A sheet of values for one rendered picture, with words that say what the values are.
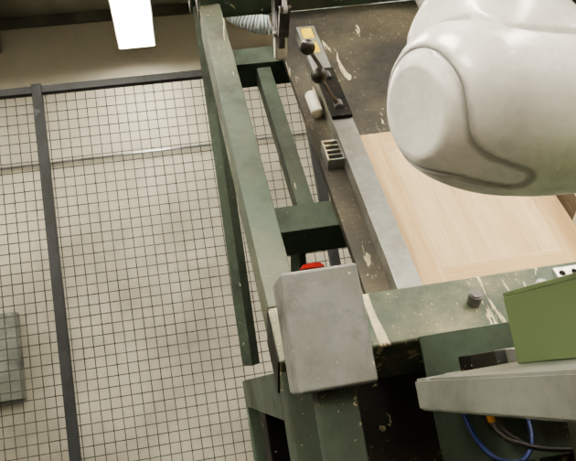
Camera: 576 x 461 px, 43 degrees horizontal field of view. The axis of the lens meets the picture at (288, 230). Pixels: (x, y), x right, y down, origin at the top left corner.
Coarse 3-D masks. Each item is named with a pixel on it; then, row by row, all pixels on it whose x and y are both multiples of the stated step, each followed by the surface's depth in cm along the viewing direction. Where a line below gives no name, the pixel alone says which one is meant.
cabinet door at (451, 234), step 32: (384, 160) 168; (384, 192) 161; (416, 192) 161; (448, 192) 161; (416, 224) 154; (448, 224) 154; (480, 224) 155; (512, 224) 155; (544, 224) 155; (416, 256) 148; (448, 256) 148; (480, 256) 148; (512, 256) 148; (544, 256) 148
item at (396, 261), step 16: (320, 48) 196; (320, 96) 184; (336, 128) 173; (352, 128) 173; (352, 144) 169; (352, 160) 165; (368, 160) 165; (352, 176) 163; (368, 176) 161; (368, 192) 158; (368, 208) 154; (384, 208) 154; (368, 224) 154; (384, 224) 151; (384, 240) 148; (400, 240) 148; (384, 256) 146; (400, 256) 145; (384, 272) 147; (400, 272) 142; (416, 272) 142
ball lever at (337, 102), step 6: (312, 72) 169; (318, 72) 168; (324, 72) 169; (312, 78) 169; (318, 78) 168; (324, 78) 169; (324, 84) 172; (330, 90) 173; (330, 96) 175; (336, 102) 176; (342, 102) 177; (336, 108) 176
